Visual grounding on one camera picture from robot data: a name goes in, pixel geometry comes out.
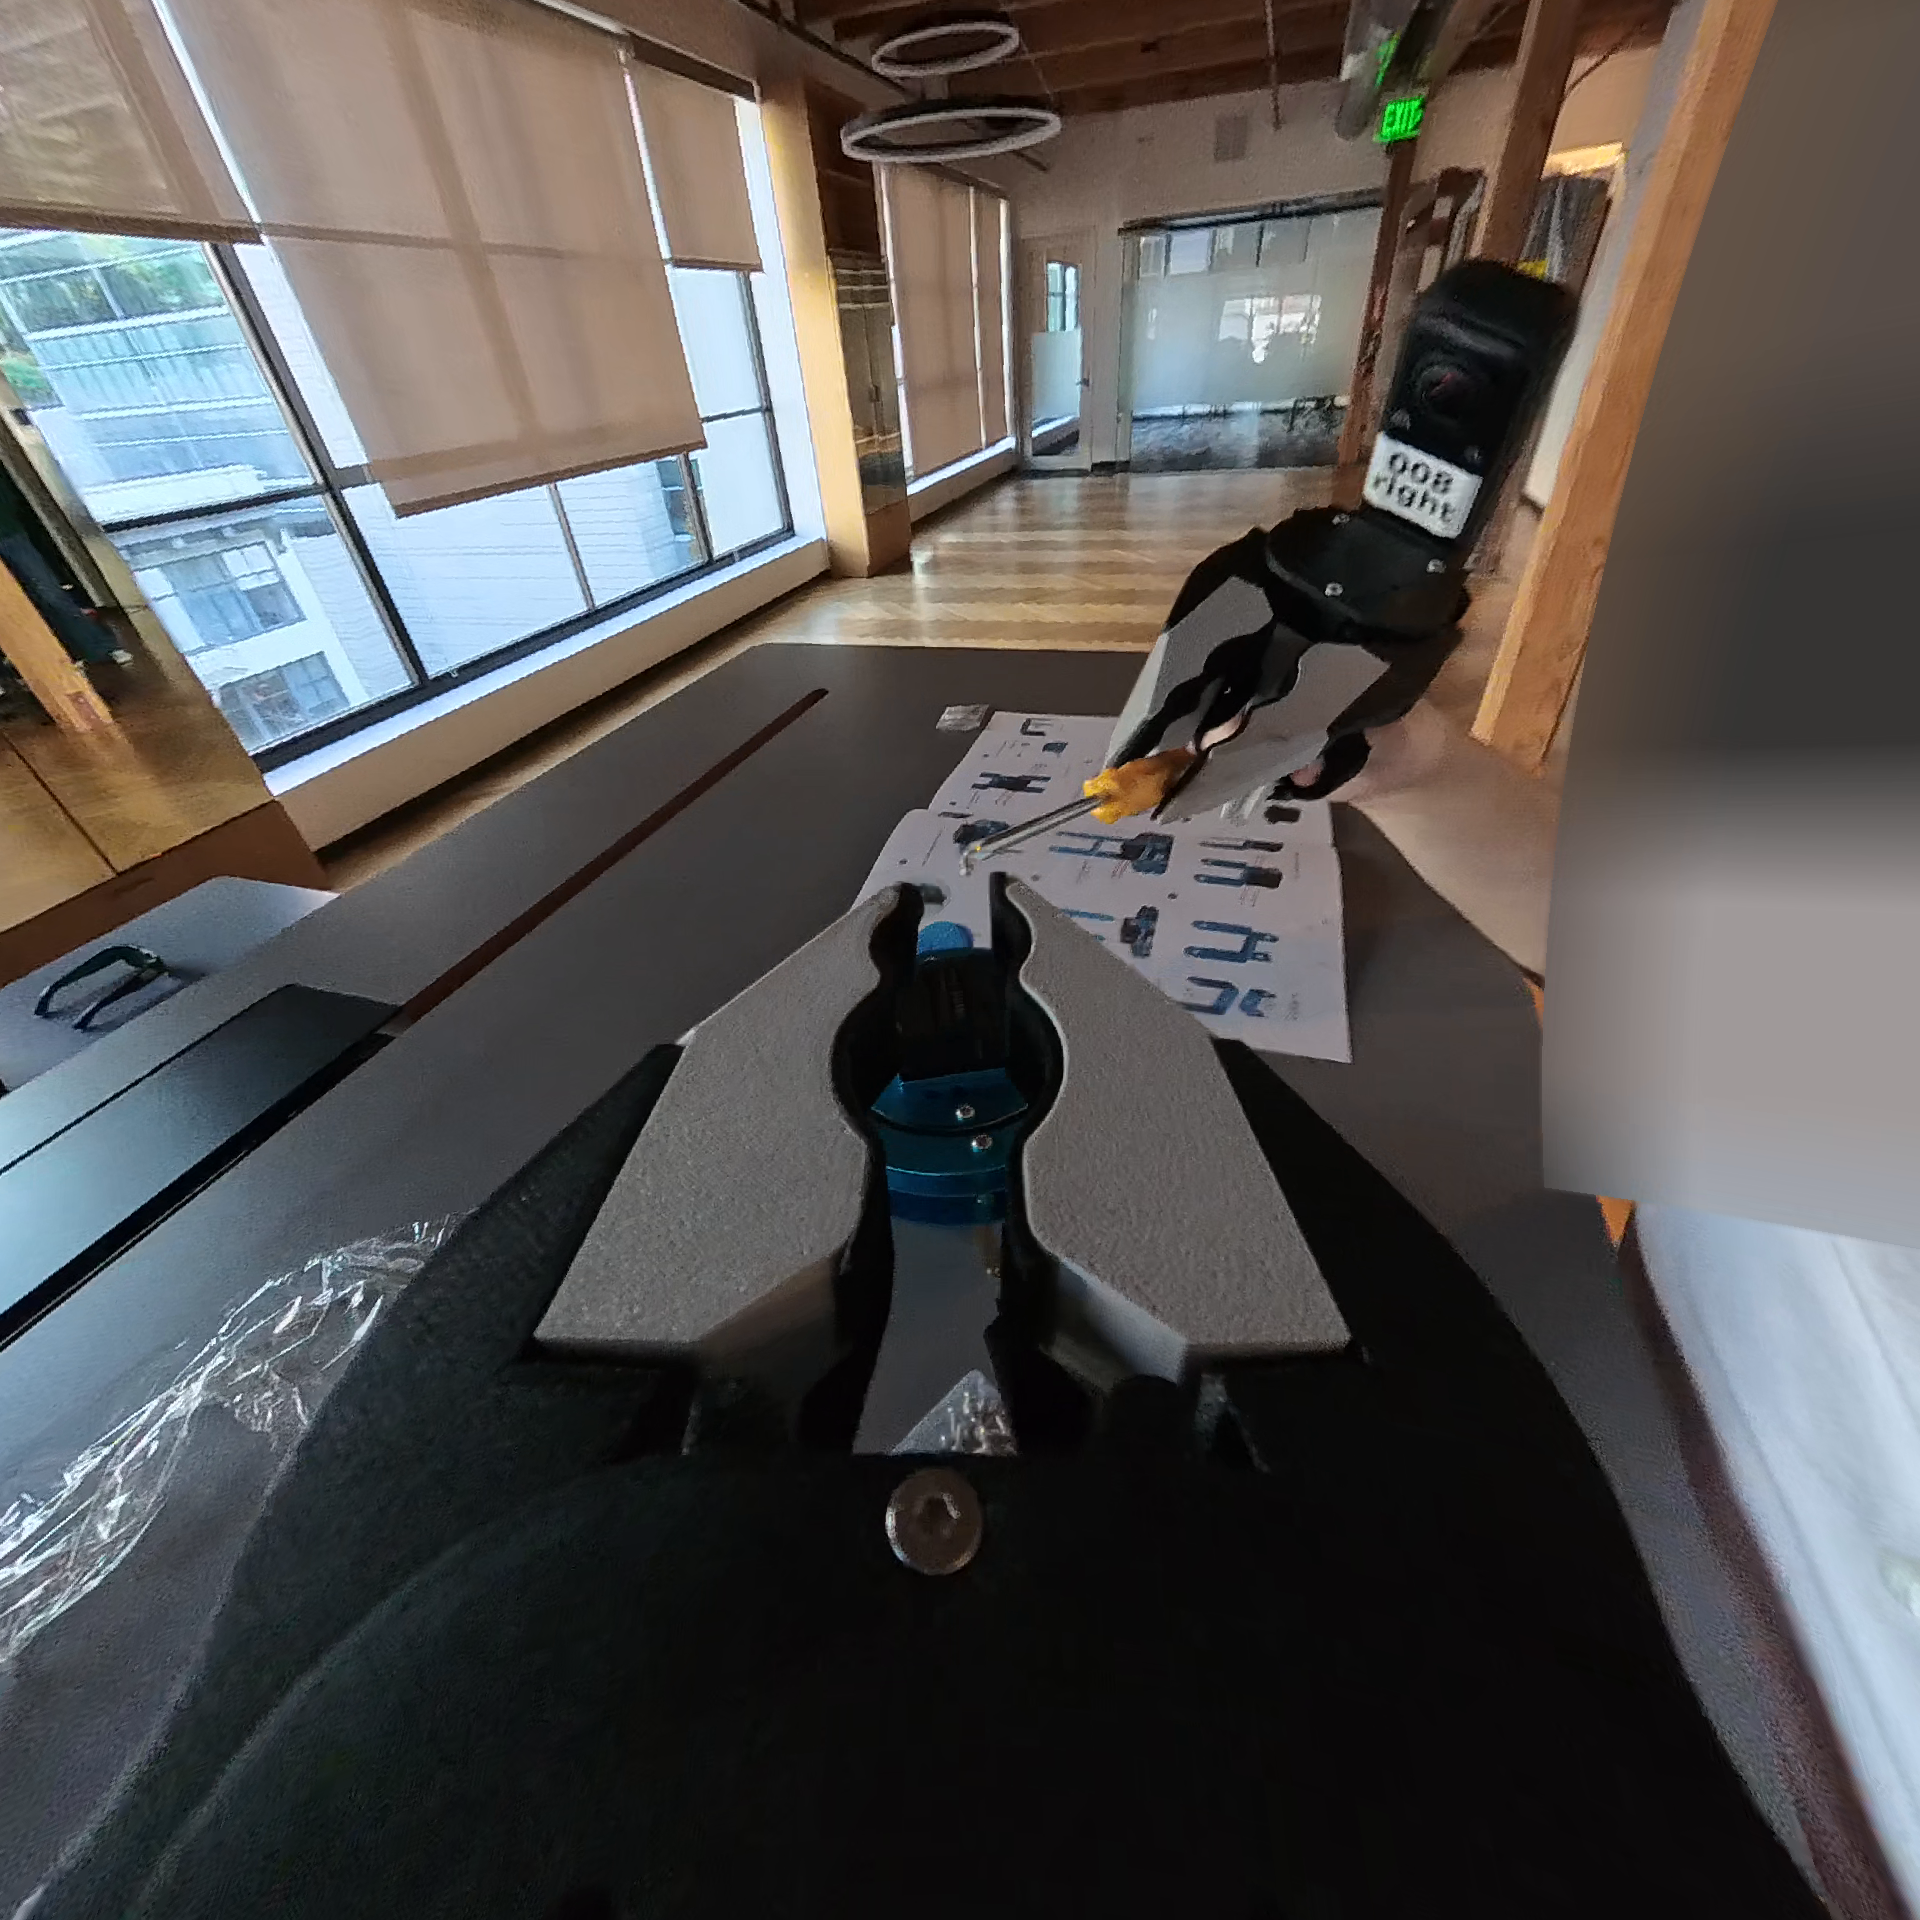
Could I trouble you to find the beige roller blind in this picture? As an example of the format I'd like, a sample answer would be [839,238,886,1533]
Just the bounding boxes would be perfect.
[882,161,1011,479]
[158,0,710,516]
[0,0,261,245]
[627,56,769,274]

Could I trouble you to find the large window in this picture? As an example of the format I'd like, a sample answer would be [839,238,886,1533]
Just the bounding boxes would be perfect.
[0,224,798,768]

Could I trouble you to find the glass door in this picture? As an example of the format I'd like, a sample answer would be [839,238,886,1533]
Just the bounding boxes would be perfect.
[1023,230,1100,472]

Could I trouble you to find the printed instruction sheet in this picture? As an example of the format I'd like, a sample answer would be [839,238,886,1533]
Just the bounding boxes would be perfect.
[861,711,1356,1065]

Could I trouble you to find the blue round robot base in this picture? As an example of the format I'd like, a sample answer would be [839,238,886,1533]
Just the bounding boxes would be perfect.
[866,919,1041,1238]

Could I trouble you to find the crumpled clear plastic wrap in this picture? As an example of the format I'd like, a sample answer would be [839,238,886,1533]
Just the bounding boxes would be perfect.
[0,1216,467,1658]

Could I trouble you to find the person's white shirt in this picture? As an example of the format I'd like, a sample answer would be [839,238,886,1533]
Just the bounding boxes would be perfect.
[1634,1206,1920,1920]

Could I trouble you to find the adjacent grey desk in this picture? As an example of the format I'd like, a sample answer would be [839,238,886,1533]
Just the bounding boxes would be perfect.
[0,877,338,1088]

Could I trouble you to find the black flat panel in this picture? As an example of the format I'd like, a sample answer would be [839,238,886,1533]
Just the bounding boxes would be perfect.
[0,982,396,1308]

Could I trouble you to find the yellow-handled screwdriver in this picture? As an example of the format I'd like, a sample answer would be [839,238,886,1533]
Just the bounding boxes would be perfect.
[958,749,1202,879]

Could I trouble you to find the dark grey desk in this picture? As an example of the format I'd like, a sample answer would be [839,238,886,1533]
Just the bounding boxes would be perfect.
[0,644,1846,1920]

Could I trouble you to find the person's right forearm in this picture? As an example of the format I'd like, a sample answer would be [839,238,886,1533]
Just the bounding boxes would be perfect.
[1341,696,1561,984]

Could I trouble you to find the patterned rug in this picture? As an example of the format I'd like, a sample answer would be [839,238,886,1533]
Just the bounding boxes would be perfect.
[1127,407,1343,472]

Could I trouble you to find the wooden post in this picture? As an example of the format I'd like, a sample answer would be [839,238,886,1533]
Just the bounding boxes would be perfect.
[1470,0,1778,769]
[1476,0,1593,271]

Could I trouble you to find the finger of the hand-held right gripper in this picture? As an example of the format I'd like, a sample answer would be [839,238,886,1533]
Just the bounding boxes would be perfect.
[1153,641,1393,825]
[1106,575,1281,774]

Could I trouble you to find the frosted glass partition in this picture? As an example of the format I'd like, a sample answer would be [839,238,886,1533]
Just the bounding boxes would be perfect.
[1118,201,1385,429]

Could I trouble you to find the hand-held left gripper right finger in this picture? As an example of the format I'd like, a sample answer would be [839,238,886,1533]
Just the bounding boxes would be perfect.
[1002,879,1354,1390]

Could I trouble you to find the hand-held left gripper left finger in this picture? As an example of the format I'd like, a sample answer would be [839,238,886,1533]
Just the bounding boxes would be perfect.
[533,882,923,1359]

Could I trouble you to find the ring ceiling light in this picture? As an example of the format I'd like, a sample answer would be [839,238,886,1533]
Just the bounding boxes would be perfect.
[839,95,1065,164]
[870,16,1022,79]

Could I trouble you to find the wooden pillar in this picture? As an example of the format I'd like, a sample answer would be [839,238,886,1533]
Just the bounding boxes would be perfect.
[762,81,915,578]

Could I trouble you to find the clear bag of silver screws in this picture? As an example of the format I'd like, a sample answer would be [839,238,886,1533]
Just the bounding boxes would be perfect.
[897,1372,1022,1453]

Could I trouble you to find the black servo motor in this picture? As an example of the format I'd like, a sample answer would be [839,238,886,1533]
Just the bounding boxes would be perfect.
[897,960,1022,1080]

